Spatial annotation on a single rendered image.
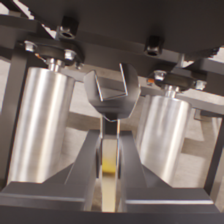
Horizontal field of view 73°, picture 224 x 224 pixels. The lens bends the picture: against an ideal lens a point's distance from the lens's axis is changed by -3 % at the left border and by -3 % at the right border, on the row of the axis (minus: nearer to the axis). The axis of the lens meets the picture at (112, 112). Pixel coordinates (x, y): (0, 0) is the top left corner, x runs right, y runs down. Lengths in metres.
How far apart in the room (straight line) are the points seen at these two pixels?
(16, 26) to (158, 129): 0.37
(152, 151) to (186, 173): 1.14
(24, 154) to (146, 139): 0.28
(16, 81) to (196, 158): 1.35
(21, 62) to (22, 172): 0.32
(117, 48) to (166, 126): 0.19
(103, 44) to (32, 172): 0.32
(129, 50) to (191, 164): 1.26
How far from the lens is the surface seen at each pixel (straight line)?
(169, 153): 0.37
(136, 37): 0.26
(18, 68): 0.56
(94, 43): 0.34
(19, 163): 0.41
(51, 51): 0.39
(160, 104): 0.36
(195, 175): 1.53
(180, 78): 0.38
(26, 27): 0.39
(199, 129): 1.44
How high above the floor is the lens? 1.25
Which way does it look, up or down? 88 degrees down
